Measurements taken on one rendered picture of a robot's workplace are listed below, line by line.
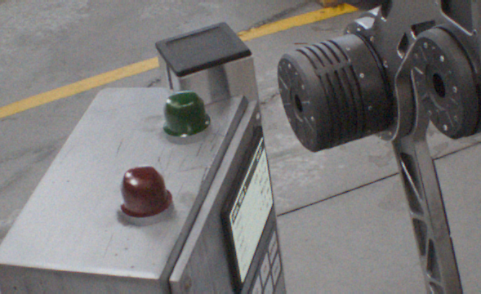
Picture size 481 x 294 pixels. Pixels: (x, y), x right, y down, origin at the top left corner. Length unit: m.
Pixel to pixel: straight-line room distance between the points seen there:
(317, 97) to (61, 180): 1.14
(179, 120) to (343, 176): 2.55
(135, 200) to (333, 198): 2.52
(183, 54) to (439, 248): 1.27
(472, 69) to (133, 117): 0.68
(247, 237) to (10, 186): 2.83
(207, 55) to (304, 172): 2.55
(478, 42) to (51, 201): 0.75
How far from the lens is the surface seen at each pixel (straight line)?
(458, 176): 3.04
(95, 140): 0.56
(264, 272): 0.60
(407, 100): 1.69
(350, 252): 2.78
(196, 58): 0.57
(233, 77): 0.57
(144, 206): 0.48
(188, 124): 0.54
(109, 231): 0.49
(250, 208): 0.56
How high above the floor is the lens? 1.76
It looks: 32 degrees down
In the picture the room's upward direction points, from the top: 9 degrees counter-clockwise
